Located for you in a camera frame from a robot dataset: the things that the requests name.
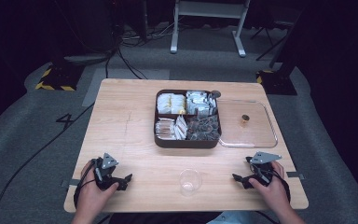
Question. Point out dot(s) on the person's right hand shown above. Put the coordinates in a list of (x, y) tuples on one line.
[(273, 193)]

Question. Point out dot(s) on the white metal table frame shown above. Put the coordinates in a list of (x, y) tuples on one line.
[(209, 11)]

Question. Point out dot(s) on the person's light blue clothing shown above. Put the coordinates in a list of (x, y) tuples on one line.
[(233, 218)]

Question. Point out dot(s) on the small round grey object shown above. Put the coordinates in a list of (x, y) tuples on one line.
[(215, 94)]

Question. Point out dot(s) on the pile of dark packets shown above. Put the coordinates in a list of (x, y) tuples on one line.
[(203, 128)]

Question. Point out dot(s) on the black yellow striped stand base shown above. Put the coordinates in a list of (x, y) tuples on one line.
[(59, 79), (278, 82)]

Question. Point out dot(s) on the brown compartment tray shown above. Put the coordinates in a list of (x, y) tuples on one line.
[(186, 143)]

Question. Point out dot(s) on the person's left hand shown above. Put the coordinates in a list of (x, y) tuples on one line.
[(93, 196)]

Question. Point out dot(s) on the pile of white yellow packets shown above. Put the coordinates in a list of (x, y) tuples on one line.
[(171, 103)]

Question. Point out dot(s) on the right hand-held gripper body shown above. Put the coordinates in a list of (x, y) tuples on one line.
[(262, 169)]

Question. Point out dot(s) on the clear tray lid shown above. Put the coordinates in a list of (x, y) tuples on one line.
[(254, 133)]

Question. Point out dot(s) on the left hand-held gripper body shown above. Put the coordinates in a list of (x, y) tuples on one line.
[(105, 174)]

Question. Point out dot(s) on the clear plastic cup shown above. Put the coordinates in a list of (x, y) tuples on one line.
[(190, 182)]

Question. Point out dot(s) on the pile of white stick sachets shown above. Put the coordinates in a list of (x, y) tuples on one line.
[(169, 128)]

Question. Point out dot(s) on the black tripod legs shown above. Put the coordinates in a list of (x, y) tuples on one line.
[(268, 43)]

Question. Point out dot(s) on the grey tape strip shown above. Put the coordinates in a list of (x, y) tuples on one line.
[(296, 175), (70, 183)]

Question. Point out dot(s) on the pile of silver packets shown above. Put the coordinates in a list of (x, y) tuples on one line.
[(200, 103)]

